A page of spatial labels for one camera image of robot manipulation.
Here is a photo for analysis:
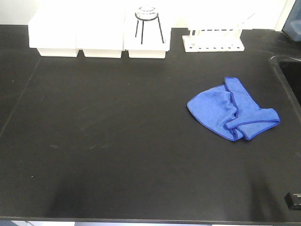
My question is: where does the blue microfiber cloth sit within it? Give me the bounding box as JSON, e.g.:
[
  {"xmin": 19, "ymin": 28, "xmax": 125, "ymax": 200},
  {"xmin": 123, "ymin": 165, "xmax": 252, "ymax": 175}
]
[{"xmin": 187, "ymin": 77, "xmax": 280, "ymax": 141}]

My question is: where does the right white plastic bin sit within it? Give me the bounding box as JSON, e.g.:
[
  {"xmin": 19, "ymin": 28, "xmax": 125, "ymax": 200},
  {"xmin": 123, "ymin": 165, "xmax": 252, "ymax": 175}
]
[{"xmin": 124, "ymin": 11, "xmax": 171, "ymax": 59}]

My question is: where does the white plastic bin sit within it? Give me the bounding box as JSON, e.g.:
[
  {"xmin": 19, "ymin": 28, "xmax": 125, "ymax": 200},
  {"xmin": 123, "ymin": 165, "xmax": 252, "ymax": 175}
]
[
  {"xmin": 76, "ymin": 9, "xmax": 125, "ymax": 58},
  {"xmin": 124, "ymin": 11, "xmax": 171, "ymax": 59},
  {"xmin": 28, "ymin": 9, "xmax": 79, "ymax": 57}
]

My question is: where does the middle white plastic bin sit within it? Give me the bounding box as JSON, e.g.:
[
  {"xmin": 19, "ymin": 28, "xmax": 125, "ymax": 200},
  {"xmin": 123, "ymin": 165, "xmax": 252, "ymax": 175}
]
[{"xmin": 76, "ymin": 9, "xmax": 125, "ymax": 58}]

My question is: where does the white test tube rack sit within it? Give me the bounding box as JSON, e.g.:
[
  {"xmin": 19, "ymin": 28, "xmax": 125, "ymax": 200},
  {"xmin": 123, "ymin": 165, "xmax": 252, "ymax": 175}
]
[{"xmin": 182, "ymin": 12, "xmax": 255, "ymax": 53}]

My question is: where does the clear glass dish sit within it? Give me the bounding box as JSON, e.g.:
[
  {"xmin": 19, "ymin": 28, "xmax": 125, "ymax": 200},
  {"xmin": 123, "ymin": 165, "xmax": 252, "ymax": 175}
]
[{"xmin": 135, "ymin": 5, "xmax": 158, "ymax": 20}]

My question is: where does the left white plastic bin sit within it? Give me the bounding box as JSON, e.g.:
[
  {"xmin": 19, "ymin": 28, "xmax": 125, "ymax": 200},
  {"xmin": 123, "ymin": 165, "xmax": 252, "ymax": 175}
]
[{"xmin": 28, "ymin": 9, "xmax": 79, "ymax": 57}]

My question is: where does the black lab sink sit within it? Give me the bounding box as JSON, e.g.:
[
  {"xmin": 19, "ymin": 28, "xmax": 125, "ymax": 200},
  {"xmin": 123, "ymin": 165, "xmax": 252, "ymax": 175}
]
[{"xmin": 269, "ymin": 55, "xmax": 301, "ymax": 108}]

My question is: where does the blue plastic container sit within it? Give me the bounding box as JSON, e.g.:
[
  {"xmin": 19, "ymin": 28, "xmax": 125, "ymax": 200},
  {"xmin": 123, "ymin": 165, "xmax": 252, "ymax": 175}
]
[{"xmin": 282, "ymin": 0, "xmax": 301, "ymax": 42}]

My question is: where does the black desktop outlet box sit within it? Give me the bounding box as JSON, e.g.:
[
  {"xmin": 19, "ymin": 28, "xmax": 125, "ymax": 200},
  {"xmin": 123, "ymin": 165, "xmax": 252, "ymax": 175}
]
[{"xmin": 285, "ymin": 192, "xmax": 301, "ymax": 210}]

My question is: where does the black wire tripod stand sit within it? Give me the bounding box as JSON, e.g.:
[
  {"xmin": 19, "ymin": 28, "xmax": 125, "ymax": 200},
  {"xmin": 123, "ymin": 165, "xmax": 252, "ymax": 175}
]
[{"xmin": 135, "ymin": 12, "xmax": 165, "ymax": 45}]

